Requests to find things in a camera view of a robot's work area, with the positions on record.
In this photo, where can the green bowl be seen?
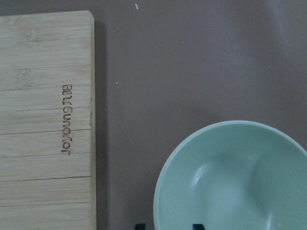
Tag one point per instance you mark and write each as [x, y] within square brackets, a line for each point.
[233, 175]

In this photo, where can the bamboo cutting board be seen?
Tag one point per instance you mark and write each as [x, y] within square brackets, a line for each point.
[47, 122]

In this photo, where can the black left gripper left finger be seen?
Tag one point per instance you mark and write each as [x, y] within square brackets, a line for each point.
[140, 226]

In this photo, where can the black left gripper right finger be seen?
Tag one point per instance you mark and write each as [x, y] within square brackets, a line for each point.
[198, 227]

